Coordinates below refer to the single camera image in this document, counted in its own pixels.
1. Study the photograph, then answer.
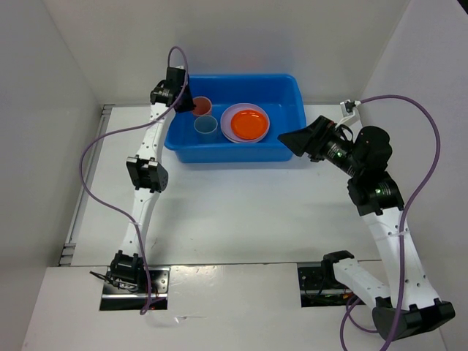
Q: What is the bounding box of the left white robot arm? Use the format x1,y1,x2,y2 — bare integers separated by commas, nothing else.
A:
108,66,195,293

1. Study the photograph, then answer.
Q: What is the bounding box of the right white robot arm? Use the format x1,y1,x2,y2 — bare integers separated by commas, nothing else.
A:
278,116,456,344

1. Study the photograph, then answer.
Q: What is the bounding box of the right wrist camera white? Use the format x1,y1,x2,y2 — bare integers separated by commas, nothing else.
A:
336,99,361,127

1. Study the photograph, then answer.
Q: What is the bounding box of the pink plastic plate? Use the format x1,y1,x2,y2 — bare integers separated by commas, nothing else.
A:
223,134,266,144

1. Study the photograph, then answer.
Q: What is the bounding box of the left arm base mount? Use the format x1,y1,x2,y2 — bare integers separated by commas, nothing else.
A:
89,267,170,312

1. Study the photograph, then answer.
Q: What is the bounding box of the salmon pink plastic cup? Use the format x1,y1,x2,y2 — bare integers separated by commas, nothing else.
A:
192,96,212,117

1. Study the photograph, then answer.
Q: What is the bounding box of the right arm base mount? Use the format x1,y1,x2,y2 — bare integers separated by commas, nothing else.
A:
297,263,354,308

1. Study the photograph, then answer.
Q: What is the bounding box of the blue plastic cup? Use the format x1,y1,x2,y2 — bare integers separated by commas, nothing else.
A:
194,115,218,144

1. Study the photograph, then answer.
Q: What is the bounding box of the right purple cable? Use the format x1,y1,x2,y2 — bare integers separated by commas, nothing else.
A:
339,94,442,351

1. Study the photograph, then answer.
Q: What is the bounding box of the lilac plastic plate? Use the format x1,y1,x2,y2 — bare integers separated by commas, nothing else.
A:
220,103,271,138

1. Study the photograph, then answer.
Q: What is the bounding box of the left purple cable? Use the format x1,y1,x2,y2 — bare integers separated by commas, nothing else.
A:
79,45,190,316

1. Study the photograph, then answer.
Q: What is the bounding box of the orange plastic plate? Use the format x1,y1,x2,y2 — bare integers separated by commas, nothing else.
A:
230,109,269,140

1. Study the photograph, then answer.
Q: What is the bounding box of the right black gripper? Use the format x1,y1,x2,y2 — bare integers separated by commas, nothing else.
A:
277,114,363,177

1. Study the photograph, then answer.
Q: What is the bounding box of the blue plastic bin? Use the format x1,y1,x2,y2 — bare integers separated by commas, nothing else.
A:
165,74,306,163

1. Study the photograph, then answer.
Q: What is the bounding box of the aluminium rail table edge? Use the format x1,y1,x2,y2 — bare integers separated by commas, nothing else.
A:
58,105,114,267

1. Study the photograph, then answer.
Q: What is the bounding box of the purple cable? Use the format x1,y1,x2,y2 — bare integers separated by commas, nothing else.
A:
79,45,190,316
339,94,442,351

